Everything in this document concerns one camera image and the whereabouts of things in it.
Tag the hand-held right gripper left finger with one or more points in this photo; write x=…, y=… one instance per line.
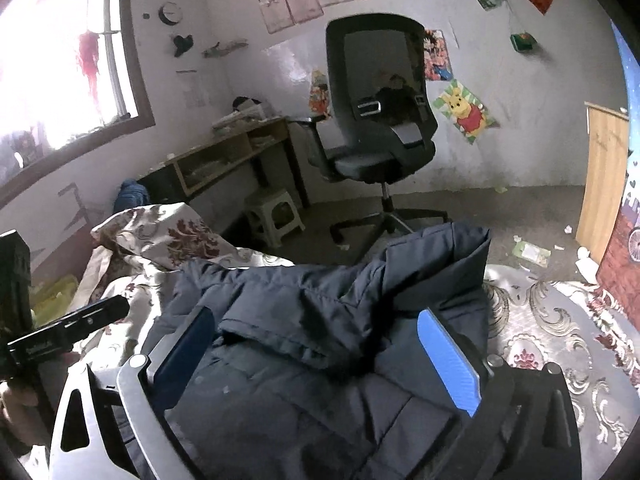
x=182, y=355

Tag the yellow bear poster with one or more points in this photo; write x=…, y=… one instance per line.
x=465, y=112

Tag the dark blue cloth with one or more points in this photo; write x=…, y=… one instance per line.
x=131, y=196

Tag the green packet litter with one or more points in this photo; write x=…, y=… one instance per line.
x=531, y=252

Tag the black mesh office chair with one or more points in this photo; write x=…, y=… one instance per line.
x=375, y=60

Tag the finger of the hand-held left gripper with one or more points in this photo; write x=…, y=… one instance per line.
x=70, y=327

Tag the yellow-green cloth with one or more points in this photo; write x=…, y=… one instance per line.
x=52, y=302

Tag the small green hanging box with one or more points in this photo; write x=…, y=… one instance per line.
x=523, y=42

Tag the floral bed blanket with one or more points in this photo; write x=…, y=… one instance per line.
x=545, y=340

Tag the window with brown frame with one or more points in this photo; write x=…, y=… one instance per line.
x=50, y=60

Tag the person's left hand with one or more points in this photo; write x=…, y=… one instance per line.
x=25, y=395

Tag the wooden desk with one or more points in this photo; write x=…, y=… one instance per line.
x=225, y=152

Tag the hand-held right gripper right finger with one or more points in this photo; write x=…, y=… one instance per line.
x=450, y=360

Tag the colourful cartoon sticker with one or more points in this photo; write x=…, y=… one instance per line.
x=320, y=95

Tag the dark navy padded jacket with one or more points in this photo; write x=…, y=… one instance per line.
x=310, y=310

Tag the blue starry printed curtain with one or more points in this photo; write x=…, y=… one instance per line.
x=625, y=220

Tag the cartoon figures poster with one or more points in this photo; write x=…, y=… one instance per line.
x=439, y=55

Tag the small plastic stool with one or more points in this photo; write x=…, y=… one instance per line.
x=272, y=215

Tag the black wall hook ornament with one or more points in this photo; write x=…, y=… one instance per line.
x=182, y=45

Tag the clutter pile on desk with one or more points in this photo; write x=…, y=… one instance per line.
x=242, y=115

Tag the round wall clock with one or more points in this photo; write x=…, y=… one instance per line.
x=170, y=14

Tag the red hanging ornament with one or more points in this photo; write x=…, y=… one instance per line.
x=90, y=60

